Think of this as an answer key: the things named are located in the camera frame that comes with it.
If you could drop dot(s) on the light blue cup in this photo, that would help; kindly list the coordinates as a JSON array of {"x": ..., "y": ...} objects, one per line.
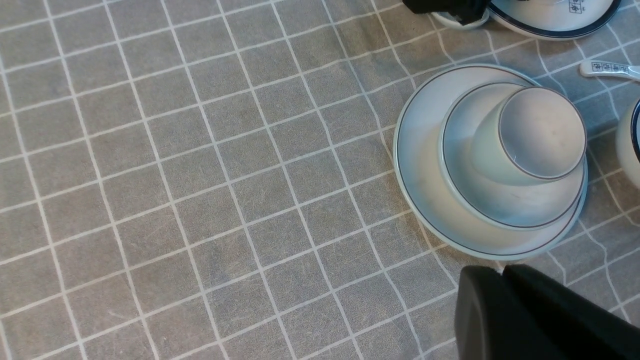
[{"x": 532, "y": 137}]

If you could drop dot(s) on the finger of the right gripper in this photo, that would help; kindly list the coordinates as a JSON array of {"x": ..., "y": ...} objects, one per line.
[{"x": 470, "y": 17}]

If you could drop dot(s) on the white bowl dark rim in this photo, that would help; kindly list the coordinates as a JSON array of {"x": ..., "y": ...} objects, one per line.
[{"x": 627, "y": 143}]

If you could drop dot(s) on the grey checked tablecloth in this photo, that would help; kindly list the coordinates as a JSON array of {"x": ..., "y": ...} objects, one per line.
[{"x": 213, "y": 179}]

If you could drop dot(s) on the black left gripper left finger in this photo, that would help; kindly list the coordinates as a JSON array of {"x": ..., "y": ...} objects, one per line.
[{"x": 491, "y": 323}]

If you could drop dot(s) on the light blue plate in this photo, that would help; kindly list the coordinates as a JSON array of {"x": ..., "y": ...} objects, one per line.
[{"x": 423, "y": 184}]

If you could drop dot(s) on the light blue spoon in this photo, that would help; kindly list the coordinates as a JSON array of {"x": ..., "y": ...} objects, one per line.
[{"x": 449, "y": 21}]

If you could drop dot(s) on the white plate dark rim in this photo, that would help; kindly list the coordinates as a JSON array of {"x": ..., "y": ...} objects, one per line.
[{"x": 553, "y": 20}]

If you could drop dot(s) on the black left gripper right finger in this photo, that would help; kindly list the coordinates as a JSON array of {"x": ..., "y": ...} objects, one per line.
[{"x": 578, "y": 327}]

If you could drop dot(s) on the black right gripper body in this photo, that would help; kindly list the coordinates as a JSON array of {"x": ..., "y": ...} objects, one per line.
[{"x": 453, "y": 7}]

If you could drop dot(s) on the light blue bowl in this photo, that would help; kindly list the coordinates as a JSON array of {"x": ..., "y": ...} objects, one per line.
[{"x": 515, "y": 207}]

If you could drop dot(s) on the white patterned spoon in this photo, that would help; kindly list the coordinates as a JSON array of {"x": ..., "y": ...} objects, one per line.
[{"x": 594, "y": 68}]

